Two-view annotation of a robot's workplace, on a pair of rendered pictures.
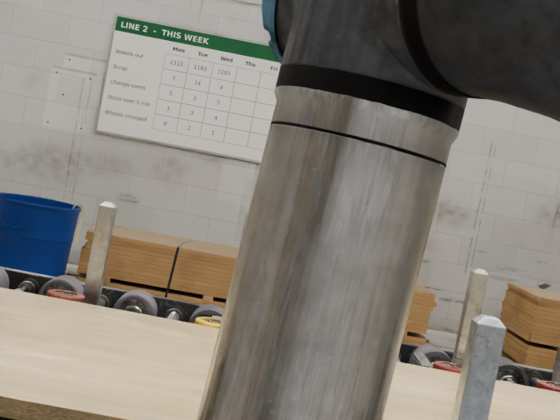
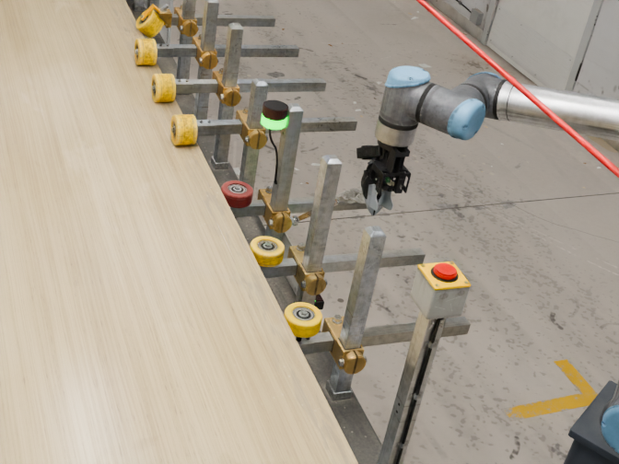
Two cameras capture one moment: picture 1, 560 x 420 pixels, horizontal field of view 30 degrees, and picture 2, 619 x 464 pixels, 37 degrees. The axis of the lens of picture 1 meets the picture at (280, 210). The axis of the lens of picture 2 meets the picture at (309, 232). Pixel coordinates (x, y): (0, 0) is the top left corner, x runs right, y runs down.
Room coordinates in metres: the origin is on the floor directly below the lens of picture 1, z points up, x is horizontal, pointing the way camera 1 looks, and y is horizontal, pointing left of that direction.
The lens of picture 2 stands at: (1.99, 1.10, 2.11)
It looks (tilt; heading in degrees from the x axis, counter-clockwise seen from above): 33 degrees down; 246
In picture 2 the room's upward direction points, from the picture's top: 10 degrees clockwise
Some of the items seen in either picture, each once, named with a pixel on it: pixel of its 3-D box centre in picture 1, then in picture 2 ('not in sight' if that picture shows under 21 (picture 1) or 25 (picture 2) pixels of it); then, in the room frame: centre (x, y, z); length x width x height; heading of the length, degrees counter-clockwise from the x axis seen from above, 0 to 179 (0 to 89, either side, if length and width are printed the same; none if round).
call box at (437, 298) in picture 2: not in sight; (439, 291); (1.23, -0.01, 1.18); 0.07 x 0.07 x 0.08; 1
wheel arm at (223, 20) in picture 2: not in sight; (222, 20); (1.14, -1.81, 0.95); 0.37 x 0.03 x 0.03; 1
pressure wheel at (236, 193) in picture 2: not in sight; (235, 206); (1.35, -0.81, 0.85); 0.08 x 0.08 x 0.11
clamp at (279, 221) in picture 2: not in sight; (273, 210); (1.25, -0.79, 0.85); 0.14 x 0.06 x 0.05; 91
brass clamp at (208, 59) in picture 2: not in sight; (204, 52); (1.26, -1.54, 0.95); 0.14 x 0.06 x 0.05; 91
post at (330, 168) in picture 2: not in sight; (315, 248); (1.24, -0.52, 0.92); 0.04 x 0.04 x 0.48; 1
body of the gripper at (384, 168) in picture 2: not in sight; (390, 164); (1.07, -0.57, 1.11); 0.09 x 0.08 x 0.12; 93
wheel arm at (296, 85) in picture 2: not in sight; (245, 85); (1.19, -1.31, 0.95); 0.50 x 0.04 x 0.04; 1
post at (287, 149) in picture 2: not in sight; (281, 191); (1.25, -0.77, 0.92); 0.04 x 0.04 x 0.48; 1
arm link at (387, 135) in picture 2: not in sight; (396, 131); (1.07, -0.58, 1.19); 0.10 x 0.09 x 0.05; 3
